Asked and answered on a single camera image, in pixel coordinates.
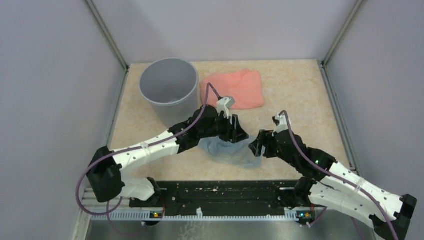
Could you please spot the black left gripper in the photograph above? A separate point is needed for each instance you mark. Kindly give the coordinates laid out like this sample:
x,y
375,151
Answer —
x,y
234,133

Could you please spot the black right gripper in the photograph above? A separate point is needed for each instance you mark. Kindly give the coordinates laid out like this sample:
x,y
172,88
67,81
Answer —
x,y
265,137

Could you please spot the light blue plastic trash bag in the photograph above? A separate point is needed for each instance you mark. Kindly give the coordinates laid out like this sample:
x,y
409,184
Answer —
x,y
236,154

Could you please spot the grey plastic trash bin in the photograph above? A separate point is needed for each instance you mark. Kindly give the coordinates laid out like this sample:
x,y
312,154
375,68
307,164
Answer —
x,y
170,86

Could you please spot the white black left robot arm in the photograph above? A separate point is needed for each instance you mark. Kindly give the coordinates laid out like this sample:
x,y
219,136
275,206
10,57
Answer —
x,y
108,167

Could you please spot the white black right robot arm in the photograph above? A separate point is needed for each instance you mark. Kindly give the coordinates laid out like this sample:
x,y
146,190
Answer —
x,y
328,183

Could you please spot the pink folded cloth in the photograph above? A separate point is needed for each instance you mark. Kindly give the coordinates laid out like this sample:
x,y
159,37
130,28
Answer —
x,y
245,86

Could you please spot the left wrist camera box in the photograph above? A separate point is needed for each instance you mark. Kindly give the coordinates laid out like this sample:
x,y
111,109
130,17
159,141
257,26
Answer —
x,y
224,104

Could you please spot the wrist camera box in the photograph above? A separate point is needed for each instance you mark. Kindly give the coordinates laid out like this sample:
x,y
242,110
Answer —
x,y
224,104
281,122

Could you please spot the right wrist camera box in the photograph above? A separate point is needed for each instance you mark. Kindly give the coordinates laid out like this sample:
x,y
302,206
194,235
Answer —
x,y
281,122

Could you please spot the white toothed cable strip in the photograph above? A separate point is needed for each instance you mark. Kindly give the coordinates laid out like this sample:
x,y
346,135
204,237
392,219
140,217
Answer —
x,y
152,216

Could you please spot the left aluminium corner post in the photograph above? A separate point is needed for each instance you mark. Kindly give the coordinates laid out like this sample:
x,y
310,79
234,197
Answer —
x,y
99,21

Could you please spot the aluminium corner post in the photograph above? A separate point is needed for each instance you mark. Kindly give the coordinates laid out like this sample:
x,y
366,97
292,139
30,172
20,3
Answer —
x,y
99,21
342,32

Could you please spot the right aluminium corner post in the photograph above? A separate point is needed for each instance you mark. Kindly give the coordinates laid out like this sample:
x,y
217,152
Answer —
x,y
342,32

